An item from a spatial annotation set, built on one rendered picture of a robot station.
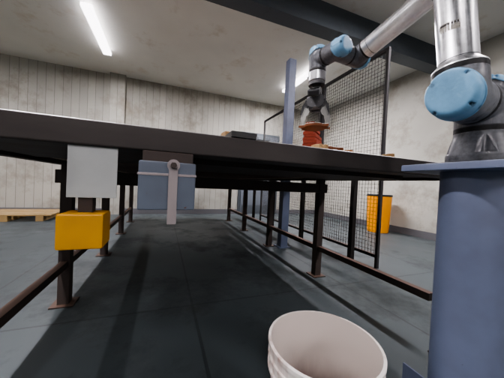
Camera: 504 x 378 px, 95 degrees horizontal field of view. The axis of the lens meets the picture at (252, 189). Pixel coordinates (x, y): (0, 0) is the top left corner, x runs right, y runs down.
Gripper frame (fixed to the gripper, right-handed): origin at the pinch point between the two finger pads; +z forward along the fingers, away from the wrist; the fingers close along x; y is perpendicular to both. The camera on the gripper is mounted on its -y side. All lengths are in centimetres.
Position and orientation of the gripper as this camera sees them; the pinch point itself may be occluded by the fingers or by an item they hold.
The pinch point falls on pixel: (314, 127)
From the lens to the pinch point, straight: 109.0
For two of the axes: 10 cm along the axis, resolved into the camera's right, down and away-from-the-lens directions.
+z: -0.3, 10.0, 0.2
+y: 3.8, -0.1, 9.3
